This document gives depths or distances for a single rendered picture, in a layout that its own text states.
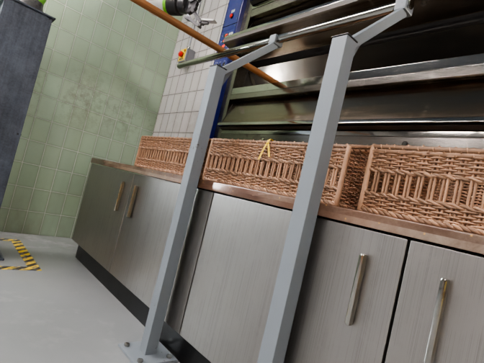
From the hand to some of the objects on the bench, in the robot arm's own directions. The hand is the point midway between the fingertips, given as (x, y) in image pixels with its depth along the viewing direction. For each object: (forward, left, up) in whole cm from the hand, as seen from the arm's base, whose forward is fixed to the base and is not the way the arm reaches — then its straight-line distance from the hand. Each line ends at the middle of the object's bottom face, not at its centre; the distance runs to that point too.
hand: (217, 6), depth 154 cm
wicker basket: (+59, +15, -78) cm, 99 cm away
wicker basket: (0, +16, -78) cm, 80 cm away
